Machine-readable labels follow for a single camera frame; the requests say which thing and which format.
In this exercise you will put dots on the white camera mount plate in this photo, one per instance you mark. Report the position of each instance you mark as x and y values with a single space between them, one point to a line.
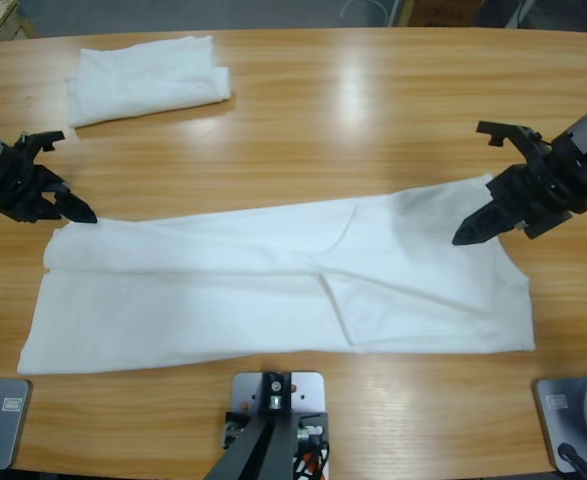
308 395

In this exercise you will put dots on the white t-shirt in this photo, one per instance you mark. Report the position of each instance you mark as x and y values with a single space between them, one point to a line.
273 290

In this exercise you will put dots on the dark camera post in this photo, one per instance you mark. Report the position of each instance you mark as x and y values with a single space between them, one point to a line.
253 450

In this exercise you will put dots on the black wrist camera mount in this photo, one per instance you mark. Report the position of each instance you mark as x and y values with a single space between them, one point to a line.
513 135
43 140

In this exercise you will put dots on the orange clamp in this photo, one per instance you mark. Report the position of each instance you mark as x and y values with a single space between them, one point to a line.
312 457

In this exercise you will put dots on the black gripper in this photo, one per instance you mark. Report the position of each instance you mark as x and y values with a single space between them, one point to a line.
548 195
15 187

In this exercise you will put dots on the cardboard box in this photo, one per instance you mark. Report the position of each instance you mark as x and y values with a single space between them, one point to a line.
445 11

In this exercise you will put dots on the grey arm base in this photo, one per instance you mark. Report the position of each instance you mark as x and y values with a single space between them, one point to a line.
563 415
8 425

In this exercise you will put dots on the folded white cloth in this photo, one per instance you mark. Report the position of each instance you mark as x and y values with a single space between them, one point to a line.
143 80

